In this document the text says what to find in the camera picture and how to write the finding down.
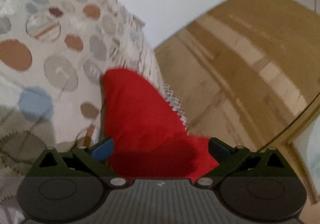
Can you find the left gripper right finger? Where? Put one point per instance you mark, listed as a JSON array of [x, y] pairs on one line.
[[241, 162]]

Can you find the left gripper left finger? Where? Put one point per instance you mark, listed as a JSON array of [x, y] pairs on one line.
[[80, 161]]

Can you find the red shirt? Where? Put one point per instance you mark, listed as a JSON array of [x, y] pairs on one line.
[[150, 140]]

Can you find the wooden wardrobe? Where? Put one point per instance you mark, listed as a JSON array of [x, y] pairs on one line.
[[247, 71]]

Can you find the patterned bed cover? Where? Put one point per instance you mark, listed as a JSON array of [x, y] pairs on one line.
[[53, 56]]

